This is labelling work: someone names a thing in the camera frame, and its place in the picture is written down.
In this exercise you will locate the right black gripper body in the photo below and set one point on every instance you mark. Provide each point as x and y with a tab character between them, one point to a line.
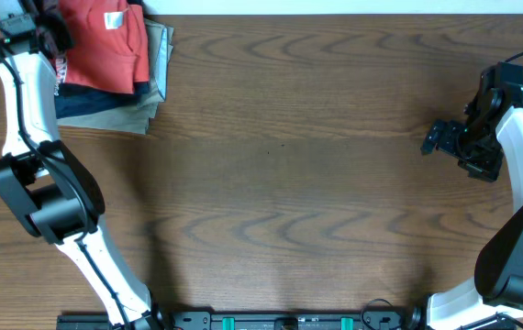
476	152

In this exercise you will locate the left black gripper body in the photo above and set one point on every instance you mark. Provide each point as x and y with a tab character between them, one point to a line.
58	28

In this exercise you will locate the red t-shirt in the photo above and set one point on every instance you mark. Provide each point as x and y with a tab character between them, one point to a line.
110	50

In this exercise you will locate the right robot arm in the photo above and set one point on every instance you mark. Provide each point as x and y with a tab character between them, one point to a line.
496	287

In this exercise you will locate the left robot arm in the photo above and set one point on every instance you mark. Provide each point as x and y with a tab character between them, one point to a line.
47	189

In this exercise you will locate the black folded polo shirt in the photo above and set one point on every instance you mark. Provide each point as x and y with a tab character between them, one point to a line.
60	89

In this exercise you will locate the navy folded shirt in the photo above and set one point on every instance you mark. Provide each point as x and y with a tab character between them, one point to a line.
108	65

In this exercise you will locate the khaki folded garment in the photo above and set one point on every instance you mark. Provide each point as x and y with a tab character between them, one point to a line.
129	113

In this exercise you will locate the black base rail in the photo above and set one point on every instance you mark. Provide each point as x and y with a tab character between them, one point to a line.
373	318

